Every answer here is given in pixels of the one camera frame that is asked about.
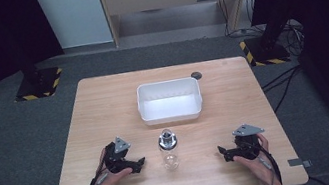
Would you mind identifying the white plastic bin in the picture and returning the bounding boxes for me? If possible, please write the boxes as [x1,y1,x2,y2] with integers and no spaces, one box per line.
[133,74,207,129]

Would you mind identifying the black stand with striped base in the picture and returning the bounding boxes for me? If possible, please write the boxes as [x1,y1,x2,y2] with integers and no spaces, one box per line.
[234,7,300,70]
[5,38,68,104]

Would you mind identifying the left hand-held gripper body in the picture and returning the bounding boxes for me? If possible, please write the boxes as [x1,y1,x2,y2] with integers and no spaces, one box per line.
[100,134,136,176]

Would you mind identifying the grey table edge bracket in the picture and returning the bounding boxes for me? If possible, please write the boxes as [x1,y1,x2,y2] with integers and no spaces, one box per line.
[286,155,314,172]

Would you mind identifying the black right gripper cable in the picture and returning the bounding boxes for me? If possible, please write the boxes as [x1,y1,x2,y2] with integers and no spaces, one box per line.
[249,136,284,185]

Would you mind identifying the dark round table grommet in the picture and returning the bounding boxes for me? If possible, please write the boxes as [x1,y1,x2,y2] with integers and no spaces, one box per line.
[190,70,204,82]

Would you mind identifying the white panel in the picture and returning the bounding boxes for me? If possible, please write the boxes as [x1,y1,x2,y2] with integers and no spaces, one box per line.
[35,0,115,54]

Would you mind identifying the black socket cable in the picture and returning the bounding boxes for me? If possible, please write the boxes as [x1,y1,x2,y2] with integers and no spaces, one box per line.
[218,0,237,38]

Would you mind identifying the person's right hand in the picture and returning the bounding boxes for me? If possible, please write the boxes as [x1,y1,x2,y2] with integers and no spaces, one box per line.
[229,131,277,185]

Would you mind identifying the black floor cables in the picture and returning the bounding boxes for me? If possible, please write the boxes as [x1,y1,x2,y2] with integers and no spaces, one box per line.
[257,63,311,116]

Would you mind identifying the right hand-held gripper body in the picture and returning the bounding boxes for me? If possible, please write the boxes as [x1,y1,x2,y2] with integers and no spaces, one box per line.
[230,120,270,163]

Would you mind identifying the tangled cable bundle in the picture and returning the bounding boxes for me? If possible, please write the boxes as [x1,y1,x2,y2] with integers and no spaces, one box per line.
[229,17,310,68]

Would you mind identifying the clear bottle with silver collar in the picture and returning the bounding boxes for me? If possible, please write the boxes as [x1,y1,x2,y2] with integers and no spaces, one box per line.
[156,126,183,172]

